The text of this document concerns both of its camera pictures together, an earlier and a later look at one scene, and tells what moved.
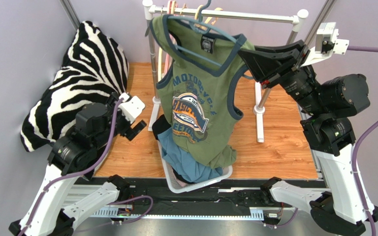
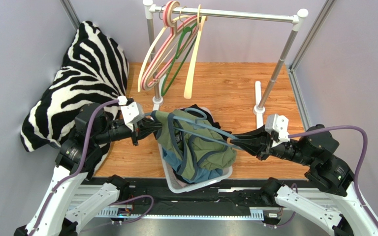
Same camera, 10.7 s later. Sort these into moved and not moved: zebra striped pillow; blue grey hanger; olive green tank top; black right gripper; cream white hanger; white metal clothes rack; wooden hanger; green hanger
Moved: blue grey hanger; wooden hanger; green hanger; black right gripper; olive green tank top; cream white hanger
Not moved: zebra striped pillow; white metal clothes rack
